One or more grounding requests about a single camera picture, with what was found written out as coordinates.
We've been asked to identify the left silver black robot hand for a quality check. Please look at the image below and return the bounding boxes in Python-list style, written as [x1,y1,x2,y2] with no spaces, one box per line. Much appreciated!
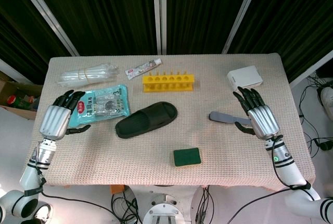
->
[39,90,91,141]

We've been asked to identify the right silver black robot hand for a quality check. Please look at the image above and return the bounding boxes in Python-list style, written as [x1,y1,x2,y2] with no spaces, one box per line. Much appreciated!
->
[233,86,280,140]

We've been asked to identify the grey tool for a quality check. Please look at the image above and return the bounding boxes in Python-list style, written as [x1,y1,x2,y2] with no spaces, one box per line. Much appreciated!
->
[209,111,252,126]

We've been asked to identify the black slipper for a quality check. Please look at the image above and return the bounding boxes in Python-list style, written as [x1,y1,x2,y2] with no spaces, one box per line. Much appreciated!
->
[115,101,178,140]

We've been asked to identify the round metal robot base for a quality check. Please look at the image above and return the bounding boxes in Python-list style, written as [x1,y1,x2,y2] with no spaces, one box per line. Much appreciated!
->
[142,195,188,224]

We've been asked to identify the brown cardboard box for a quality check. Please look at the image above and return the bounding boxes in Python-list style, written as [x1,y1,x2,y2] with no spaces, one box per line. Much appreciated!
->
[0,79,44,120]

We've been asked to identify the white cardboard box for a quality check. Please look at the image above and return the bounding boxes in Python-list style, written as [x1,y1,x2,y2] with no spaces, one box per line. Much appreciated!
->
[225,65,264,92]

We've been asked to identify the clear plastic bag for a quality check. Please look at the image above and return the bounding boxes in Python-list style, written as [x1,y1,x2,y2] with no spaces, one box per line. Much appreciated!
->
[57,63,121,89]

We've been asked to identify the teal dishcloth package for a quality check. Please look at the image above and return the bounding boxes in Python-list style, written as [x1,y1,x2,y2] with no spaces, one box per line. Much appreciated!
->
[68,84,131,128]

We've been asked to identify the white sneaker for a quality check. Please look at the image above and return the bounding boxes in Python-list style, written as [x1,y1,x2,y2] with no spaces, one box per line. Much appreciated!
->
[319,87,333,120]

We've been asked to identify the green yellow scouring sponge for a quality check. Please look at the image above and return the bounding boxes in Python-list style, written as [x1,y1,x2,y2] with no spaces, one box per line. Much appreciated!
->
[173,147,202,168]

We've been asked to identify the dark green curtain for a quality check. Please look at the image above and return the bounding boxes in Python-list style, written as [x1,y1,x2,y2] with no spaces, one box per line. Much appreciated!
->
[0,0,72,84]
[165,0,254,55]
[27,0,158,56]
[228,0,333,83]

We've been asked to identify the orange block under table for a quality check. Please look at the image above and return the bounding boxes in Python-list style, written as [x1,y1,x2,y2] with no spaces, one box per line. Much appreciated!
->
[110,184,126,196]

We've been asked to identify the beige waffle table cloth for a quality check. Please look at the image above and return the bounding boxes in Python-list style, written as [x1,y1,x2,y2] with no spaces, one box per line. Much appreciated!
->
[22,53,317,192]

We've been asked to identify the yellow test tube rack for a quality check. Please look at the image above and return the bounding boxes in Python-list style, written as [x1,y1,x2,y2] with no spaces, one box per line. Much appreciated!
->
[142,70,196,93]

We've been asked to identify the white toothpaste tube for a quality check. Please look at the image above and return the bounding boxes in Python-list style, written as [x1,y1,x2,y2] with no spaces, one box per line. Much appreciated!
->
[124,58,163,80]

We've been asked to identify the black floor cable tangle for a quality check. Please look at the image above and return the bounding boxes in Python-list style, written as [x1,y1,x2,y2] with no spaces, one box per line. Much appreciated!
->
[298,72,333,158]

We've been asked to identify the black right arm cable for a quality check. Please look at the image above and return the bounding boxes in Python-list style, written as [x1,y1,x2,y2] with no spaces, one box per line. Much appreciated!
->
[228,135,313,222]

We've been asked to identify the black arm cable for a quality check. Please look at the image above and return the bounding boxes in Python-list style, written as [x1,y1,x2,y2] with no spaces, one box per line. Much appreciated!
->
[39,171,119,221]
[228,135,313,222]

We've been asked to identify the white frame post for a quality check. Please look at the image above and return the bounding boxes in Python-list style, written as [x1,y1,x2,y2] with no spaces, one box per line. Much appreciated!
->
[0,58,30,84]
[288,51,333,90]
[151,0,168,55]
[17,0,80,57]
[222,0,265,55]

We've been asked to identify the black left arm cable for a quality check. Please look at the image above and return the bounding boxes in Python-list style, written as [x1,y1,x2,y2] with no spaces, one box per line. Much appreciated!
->
[39,171,119,221]

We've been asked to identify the black floor cable bundle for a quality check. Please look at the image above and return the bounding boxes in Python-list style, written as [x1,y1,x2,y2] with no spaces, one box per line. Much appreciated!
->
[111,192,143,224]
[195,185,215,224]

